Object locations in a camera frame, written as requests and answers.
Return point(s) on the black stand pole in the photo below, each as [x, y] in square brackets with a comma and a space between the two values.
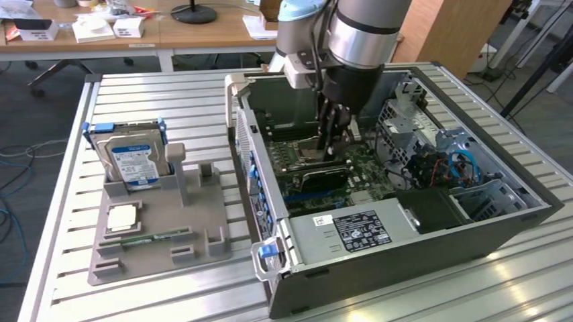
[537, 67]

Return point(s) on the metal disk bay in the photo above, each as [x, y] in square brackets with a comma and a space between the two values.
[492, 198]

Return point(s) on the white paper stack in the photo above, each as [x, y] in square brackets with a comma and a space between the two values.
[259, 30]

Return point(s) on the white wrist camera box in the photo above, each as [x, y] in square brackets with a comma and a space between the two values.
[298, 72]

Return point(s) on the silver CPU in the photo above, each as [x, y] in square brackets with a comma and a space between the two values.
[123, 218]

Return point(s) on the metal drive cage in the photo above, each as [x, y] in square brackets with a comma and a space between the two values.
[402, 127]

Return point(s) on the green RAM stick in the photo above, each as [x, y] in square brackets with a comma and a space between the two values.
[146, 239]

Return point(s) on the low-profile Nvidia graphics card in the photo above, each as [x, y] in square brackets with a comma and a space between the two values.
[325, 179]

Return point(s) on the white box with black top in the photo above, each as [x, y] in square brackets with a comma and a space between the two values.
[37, 30]

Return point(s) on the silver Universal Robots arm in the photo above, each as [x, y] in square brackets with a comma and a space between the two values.
[362, 37]

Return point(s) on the dark grey open PC case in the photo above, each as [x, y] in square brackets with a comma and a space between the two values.
[402, 268]

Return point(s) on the white box with round insert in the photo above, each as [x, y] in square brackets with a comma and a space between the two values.
[91, 30]

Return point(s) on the brown cardboard box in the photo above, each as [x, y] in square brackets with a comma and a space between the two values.
[268, 10]

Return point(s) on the blue expansion slot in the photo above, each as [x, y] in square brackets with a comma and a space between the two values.
[309, 197]

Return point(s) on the wooden desk with white frame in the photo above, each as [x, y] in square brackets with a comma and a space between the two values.
[202, 33]

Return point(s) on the green motherboard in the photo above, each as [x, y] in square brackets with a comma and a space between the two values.
[367, 174]

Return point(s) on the CPU socket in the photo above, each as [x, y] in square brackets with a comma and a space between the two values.
[306, 151]

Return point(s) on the wooden cabinet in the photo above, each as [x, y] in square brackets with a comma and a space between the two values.
[447, 33]

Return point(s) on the silver power supply with label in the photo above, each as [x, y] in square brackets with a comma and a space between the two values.
[322, 234]

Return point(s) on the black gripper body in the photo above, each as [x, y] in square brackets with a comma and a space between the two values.
[351, 85]

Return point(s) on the blue plastic slot retainer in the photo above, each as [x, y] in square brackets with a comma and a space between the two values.
[251, 174]

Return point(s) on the grey printed parts rack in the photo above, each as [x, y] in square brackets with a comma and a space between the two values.
[160, 214]

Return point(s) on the hard disk in blue caddy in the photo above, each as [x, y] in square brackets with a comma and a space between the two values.
[132, 161]

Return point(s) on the black round lamp base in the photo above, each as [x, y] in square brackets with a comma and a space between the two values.
[192, 15]

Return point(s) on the black office chair base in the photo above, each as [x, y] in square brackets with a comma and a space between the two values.
[57, 72]

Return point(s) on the small white printed box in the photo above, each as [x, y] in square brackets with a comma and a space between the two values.
[128, 28]

